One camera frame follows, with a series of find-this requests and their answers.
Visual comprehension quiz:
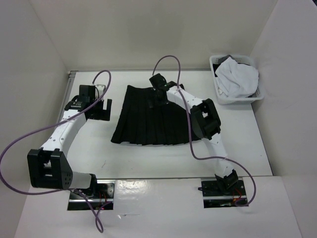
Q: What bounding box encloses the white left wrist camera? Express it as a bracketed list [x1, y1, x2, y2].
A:
[95, 84, 106, 99]

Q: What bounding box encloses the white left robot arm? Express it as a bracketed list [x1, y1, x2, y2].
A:
[27, 84, 112, 198]

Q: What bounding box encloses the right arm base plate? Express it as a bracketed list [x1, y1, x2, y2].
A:
[198, 178, 248, 208]

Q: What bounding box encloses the white skirt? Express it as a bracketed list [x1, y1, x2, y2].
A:
[215, 55, 259, 98]

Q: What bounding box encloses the black skirt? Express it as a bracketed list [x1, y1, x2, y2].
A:
[111, 85, 189, 146]

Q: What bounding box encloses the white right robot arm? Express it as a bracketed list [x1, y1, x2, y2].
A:
[150, 73, 238, 195]

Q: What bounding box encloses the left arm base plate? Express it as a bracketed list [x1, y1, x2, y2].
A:
[67, 180, 115, 211]

